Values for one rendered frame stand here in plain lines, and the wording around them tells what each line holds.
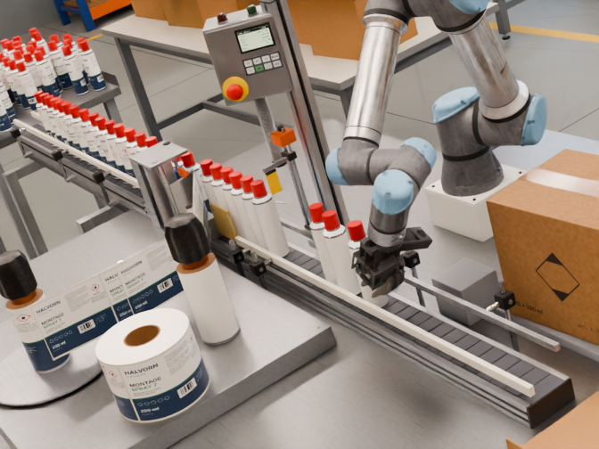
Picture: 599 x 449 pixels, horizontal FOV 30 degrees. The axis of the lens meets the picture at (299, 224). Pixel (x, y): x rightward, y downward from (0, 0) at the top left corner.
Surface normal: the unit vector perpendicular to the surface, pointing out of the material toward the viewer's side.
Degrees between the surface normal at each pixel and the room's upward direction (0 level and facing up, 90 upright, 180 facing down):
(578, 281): 90
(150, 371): 90
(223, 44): 90
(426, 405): 0
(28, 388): 0
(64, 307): 90
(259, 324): 0
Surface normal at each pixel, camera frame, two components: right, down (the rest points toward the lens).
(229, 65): -0.03, 0.45
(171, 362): 0.58, 0.21
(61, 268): -0.26, -0.87
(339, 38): -0.74, 0.46
